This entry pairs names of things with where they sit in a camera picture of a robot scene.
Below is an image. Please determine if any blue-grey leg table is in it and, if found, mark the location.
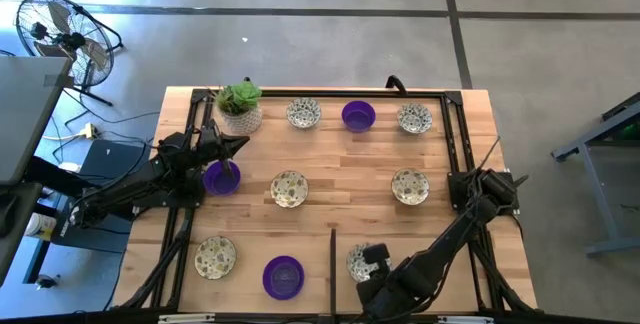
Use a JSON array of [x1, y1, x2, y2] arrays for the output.
[[551, 92, 640, 258]]

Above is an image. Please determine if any purple plastic mini bowl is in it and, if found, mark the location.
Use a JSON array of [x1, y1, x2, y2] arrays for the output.
[[341, 100, 377, 134], [202, 159, 242, 197], [261, 255, 306, 301]]

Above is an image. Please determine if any black computer tower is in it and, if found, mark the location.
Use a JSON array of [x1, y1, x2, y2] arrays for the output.
[[49, 138, 151, 255]]

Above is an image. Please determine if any succulent in white patterned pot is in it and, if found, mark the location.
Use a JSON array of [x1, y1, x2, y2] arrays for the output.
[[212, 79, 265, 136]]

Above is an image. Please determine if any white and yellow roll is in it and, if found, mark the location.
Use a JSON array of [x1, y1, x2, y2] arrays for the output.
[[23, 212, 59, 241]]

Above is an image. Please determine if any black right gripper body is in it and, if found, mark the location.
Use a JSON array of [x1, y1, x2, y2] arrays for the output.
[[360, 242, 393, 278]]

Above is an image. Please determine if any grey desk top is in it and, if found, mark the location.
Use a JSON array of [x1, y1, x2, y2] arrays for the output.
[[0, 55, 74, 185]]

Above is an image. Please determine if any yellow leaf-print mini bowl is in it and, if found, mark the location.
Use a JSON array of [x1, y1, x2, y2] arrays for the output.
[[193, 235, 238, 281], [269, 169, 310, 210], [390, 167, 431, 207]]

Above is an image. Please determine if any dark grey desk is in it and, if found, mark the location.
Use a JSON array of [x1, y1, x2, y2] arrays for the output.
[[0, 183, 44, 285]]

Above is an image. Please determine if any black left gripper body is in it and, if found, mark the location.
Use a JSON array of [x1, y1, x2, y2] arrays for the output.
[[197, 119, 234, 182]]

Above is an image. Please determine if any black caster wheel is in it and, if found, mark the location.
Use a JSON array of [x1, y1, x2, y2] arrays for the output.
[[34, 273, 62, 290]]

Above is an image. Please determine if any teal floral mini bowl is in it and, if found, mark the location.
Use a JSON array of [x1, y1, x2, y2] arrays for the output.
[[345, 242, 394, 284], [285, 96, 323, 130], [396, 102, 434, 135]]

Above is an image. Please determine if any black frame post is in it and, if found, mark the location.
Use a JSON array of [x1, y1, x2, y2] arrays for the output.
[[328, 227, 338, 315]]

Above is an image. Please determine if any black floor fan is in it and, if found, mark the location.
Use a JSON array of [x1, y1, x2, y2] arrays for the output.
[[14, 0, 125, 108]]

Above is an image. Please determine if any silver aluminium bracket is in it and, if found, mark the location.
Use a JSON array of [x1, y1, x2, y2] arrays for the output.
[[438, 315, 495, 324], [158, 313, 216, 324]]

